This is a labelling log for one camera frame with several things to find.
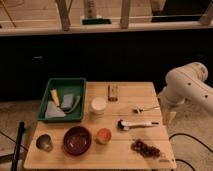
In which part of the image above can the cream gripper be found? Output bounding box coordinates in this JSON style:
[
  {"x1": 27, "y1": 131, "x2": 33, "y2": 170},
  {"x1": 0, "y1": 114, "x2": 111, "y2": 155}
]
[{"x1": 158, "y1": 93, "x2": 176, "y2": 126}]

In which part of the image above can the silver metal fork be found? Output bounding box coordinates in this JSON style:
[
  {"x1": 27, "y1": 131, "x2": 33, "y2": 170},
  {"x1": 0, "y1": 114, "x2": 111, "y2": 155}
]
[{"x1": 132, "y1": 107, "x2": 159, "y2": 114}]

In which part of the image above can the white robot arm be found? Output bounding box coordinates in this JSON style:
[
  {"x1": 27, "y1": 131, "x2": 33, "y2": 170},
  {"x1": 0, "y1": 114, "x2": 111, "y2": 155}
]
[{"x1": 158, "y1": 62, "x2": 213, "y2": 126}]

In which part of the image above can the orange topped small cup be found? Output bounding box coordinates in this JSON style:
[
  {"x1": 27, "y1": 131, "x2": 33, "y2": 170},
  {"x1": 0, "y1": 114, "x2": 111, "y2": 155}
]
[{"x1": 96, "y1": 128, "x2": 112, "y2": 144}]

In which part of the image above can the white paper cup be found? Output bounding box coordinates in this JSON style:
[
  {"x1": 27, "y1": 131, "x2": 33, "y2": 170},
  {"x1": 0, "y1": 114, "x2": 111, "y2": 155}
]
[{"x1": 91, "y1": 97, "x2": 107, "y2": 115}]

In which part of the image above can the small metal cup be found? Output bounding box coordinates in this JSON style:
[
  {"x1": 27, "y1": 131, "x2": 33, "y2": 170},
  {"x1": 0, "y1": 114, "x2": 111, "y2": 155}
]
[{"x1": 36, "y1": 134, "x2": 53, "y2": 152}]

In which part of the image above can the bunch of brown grapes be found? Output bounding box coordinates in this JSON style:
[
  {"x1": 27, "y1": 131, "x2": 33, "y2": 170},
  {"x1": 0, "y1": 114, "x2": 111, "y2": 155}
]
[{"x1": 131, "y1": 139, "x2": 160, "y2": 158}]

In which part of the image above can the brown wooden block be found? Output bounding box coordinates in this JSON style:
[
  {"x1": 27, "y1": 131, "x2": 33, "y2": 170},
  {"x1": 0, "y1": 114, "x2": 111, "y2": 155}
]
[{"x1": 108, "y1": 84, "x2": 118, "y2": 102}]

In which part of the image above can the green chili pepper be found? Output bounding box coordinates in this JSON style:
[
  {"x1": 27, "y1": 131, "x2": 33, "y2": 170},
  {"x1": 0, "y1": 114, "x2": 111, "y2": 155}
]
[{"x1": 65, "y1": 96, "x2": 81, "y2": 114}]

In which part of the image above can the dark red bowl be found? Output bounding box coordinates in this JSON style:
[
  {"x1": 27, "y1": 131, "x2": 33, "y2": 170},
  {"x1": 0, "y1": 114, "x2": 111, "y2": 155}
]
[{"x1": 63, "y1": 126, "x2": 92, "y2": 156}]

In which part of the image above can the grey sponge block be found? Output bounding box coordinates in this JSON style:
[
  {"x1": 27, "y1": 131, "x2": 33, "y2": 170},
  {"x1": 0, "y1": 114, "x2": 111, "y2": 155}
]
[{"x1": 61, "y1": 94, "x2": 74, "y2": 110}]

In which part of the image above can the green plastic tray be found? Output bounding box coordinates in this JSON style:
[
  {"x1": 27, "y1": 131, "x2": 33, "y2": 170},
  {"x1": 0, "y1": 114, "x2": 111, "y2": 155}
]
[{"x1": 37, "y1": 78, "x2": 86, "y2": 123}]

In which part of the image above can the yellow tube in tray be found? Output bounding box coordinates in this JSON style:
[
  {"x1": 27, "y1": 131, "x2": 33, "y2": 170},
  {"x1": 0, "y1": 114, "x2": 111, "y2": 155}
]
[{"x1": 50, "y1": 89, "x2": 60, "y2": 107}]

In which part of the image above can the grey folded cloth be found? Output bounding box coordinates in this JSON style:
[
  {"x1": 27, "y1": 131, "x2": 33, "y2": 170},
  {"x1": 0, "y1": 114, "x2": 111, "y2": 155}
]
[{"x1": 45, "y1": 101, "x2": 65, "y2": 118}]

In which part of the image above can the green object on shelf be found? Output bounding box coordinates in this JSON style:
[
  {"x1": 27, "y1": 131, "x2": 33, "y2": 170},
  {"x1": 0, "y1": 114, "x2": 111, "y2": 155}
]
[{"x1": 82, "y1": 18, "x2": 111, "y2": 25}]

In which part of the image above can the black pole left of table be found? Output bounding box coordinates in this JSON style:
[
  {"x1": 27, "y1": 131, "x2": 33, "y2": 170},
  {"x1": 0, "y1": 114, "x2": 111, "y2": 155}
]
[{"x1": 10, "y1": 121, "x2": 25, "y2": 171}]

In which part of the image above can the black cable on floor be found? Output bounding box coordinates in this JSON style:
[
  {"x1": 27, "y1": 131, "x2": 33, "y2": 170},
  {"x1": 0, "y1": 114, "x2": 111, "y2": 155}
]
[{"x1": 168, "y1": 132, "x2": 213, "y2": 171}]

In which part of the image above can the white handled brush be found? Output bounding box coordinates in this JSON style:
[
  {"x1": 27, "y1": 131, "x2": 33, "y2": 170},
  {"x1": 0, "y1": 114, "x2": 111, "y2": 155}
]
[{"x1": 117, "y1": 120, "x2": 159, "y2": 131}]

